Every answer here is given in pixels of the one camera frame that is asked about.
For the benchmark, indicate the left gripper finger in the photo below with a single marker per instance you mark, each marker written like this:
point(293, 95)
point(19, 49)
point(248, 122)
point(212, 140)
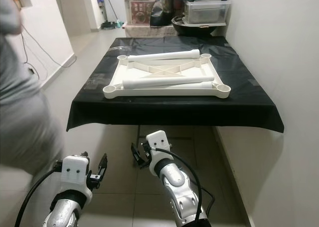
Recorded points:
point(79, 154)
point(103, 165)

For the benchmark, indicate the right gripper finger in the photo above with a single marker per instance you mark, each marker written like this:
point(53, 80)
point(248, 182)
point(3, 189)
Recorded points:
point(135, 152)

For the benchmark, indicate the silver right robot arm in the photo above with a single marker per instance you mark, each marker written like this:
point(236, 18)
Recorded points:
point(179, 187)

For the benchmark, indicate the black tablecloth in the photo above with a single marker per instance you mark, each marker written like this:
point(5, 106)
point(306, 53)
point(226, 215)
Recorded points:
point(179, 112)

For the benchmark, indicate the person in grey clothes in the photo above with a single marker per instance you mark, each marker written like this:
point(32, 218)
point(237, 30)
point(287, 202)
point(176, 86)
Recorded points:
point(25, 112)

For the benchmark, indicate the clear tape cross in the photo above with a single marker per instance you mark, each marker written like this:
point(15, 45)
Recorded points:
point(95, 81)

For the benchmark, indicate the clear tape strip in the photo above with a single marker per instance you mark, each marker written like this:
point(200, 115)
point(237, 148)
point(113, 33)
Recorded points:
point(121, 47)

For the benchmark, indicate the beige stone bench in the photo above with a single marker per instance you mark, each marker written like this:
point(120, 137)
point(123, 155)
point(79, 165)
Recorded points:
point(147, 32)

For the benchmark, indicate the black floor mop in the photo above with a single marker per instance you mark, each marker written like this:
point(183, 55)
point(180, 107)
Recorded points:
point(112, 25)

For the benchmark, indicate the black wok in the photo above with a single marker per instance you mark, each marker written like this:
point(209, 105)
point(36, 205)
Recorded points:
point(194, 30)

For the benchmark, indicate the orange lid storage box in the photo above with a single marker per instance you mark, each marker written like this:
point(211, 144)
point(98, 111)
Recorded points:
point(142, 10)

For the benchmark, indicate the black plastic bag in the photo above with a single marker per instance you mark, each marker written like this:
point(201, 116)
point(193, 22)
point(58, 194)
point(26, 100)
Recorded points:
point(163, 10)

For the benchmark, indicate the clear plastic storage box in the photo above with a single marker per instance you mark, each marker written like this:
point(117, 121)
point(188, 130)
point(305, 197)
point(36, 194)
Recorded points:
point(207, 13)

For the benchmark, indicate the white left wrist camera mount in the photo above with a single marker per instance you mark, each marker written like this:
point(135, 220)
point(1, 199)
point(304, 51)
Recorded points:
point(72, 172)

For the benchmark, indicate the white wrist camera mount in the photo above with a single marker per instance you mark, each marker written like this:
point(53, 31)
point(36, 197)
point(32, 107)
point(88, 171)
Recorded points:
point(72, 172)
point(158, 140)

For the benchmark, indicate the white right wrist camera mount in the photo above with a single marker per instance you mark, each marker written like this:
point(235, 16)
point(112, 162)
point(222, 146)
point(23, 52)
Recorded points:
point(158, 140)

